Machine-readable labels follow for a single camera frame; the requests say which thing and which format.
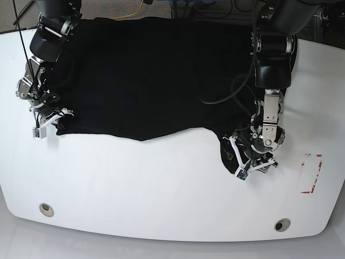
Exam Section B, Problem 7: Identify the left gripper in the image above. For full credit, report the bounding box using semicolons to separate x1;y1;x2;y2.
222;132;278;173

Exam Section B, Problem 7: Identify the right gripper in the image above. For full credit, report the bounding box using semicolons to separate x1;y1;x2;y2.
29;104;74;130

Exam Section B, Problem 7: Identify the black t-shirt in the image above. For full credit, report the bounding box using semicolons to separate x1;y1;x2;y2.
48;16;299;175

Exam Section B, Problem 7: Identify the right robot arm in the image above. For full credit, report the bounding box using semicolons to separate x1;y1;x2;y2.
16;1;82;138

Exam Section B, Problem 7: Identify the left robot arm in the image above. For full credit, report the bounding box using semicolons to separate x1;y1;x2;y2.
202;1;322;180

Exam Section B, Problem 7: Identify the red tape rectangle marking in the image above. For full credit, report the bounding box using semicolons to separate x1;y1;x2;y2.
298;153;323;194

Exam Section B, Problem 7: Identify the left table grommet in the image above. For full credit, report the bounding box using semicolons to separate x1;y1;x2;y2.
39;203;54;217

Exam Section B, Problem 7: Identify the table grommet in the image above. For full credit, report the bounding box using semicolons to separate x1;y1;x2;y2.
274;218;291;232
39;203;54;217

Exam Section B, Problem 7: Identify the right table grommet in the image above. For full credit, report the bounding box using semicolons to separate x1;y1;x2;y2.
274;218;291;232

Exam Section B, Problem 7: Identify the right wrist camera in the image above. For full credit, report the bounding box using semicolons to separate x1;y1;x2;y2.
32;127;47;139

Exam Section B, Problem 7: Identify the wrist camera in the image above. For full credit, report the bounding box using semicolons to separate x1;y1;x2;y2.
32;127;47;139
234;167;251;181

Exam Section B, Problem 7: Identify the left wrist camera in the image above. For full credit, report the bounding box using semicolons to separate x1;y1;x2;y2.
234;167;251;181

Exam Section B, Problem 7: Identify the yellow cable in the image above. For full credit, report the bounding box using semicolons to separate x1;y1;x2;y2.
113;0;148;20

